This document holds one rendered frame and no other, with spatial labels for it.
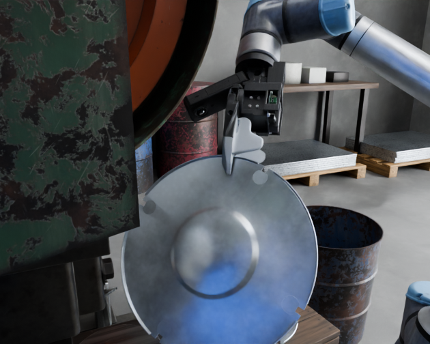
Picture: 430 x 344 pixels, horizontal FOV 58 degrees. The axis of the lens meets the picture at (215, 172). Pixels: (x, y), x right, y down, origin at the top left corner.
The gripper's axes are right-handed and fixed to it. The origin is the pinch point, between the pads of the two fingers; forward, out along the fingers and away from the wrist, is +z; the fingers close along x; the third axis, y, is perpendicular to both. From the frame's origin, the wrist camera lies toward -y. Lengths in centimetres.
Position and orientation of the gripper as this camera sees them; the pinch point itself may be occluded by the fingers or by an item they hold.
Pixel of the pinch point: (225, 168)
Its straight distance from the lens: 58.3
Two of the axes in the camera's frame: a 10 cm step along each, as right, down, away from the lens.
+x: 1.8, 4.6, 8.7
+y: 9.7, 0.7, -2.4
